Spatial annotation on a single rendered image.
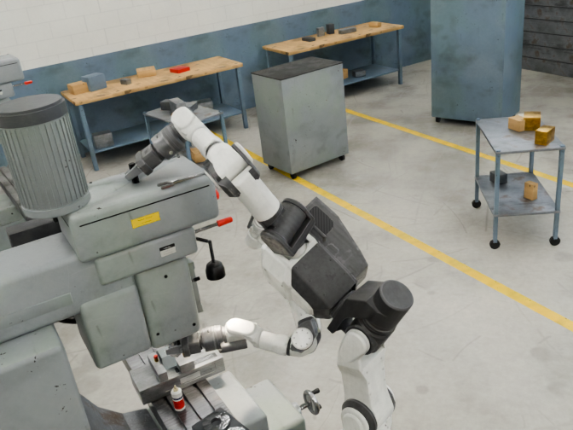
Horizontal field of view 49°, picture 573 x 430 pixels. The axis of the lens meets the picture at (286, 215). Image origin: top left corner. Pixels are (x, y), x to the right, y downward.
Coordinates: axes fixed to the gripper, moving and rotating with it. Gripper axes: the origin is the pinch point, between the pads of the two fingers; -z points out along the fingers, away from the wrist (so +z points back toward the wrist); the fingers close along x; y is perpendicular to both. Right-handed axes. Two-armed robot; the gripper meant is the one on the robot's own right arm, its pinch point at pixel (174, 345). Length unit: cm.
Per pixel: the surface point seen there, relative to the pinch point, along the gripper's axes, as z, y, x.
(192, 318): 9.2, -14.9, 7.2
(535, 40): 526, 83, -695
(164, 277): 3.4, -34.3, 9.6
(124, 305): -9.7, -31.2, 16.8
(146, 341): -6.5, -14.9, 15.4
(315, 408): 50, 56, -14
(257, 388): 27, 47, -23
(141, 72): -44, 29, -638
